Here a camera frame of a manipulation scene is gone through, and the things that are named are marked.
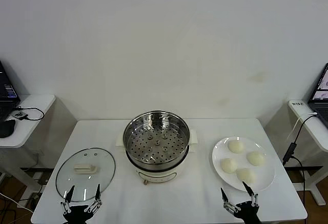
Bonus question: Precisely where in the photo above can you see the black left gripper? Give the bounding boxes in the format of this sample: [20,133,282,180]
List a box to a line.
[60,184,103,224]

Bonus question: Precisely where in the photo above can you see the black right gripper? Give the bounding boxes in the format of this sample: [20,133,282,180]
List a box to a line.
[220,181,262,224]

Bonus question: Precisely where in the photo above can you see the white steamed baozi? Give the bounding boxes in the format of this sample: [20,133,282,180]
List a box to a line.
[236,168,257,185]
[220,158,238,173]
[228,139,245,154]
[246,151,266,166]

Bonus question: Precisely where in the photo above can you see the glass lid with cream handle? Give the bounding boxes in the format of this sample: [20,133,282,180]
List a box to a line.
[55,147,116,202]

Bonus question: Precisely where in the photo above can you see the perforated steel steamer basket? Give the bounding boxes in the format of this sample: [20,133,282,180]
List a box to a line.
[122,110,192,171]

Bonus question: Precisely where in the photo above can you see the white round plate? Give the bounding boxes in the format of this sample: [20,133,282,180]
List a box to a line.
[211,136,276,193]

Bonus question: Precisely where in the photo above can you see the white electric cooker pot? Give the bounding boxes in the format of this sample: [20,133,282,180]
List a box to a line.
[115,128,199,185]

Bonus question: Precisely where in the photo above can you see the white side table with label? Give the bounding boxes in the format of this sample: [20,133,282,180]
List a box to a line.
[288,98,328,206]

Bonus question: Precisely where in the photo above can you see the small black labelled device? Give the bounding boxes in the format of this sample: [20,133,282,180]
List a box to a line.
[12,110,28,121]

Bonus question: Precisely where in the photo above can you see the white side table with mouse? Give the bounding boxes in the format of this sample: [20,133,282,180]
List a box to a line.
[0,94,56,193]

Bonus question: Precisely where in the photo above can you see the black laptop with bright screen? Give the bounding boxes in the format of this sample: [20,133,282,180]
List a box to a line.
[307,63,328,127]

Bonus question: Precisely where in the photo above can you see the black laptop with dark screen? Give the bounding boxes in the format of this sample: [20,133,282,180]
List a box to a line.
[0,60,21,122]

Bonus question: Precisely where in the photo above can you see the white floor cable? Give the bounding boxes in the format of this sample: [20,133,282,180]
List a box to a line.
[0,192,34,212]

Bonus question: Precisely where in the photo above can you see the black cable with adapter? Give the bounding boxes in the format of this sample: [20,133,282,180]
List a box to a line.
[282,113,320,207]

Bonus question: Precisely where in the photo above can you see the thin black looped cable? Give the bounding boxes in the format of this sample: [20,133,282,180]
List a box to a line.
[14,106,45,121]

